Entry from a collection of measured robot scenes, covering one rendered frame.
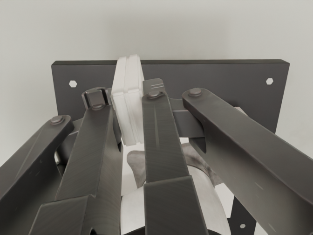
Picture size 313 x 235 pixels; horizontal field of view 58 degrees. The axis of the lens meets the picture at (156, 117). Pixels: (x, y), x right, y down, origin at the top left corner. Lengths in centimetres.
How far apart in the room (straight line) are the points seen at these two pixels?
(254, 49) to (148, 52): 33
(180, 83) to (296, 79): 55
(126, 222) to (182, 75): 31
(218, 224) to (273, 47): 66
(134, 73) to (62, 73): 46
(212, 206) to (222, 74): 28
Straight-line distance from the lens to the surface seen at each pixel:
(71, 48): 90
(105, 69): 59
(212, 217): 48
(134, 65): 17
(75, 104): 62
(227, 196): 73
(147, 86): 16
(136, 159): 60
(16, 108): 101
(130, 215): 48
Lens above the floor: 87
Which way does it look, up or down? 65 degrees down
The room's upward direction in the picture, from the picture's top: 168 degrees clockwise
